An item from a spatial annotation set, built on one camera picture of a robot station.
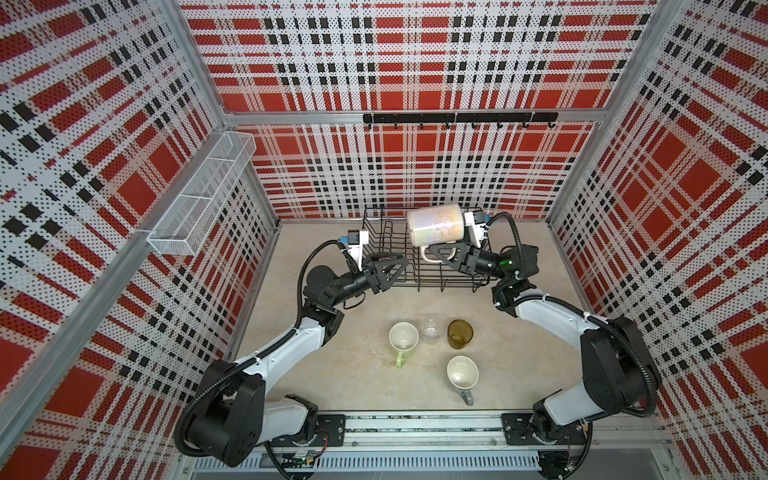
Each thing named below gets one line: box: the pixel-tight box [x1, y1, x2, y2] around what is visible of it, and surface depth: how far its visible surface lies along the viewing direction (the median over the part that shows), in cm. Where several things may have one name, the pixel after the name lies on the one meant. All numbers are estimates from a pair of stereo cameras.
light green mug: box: [388, 321, 419, 368], surface depth 84 cm
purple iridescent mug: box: [406, 204, 464, 263], surface depth 64 cm
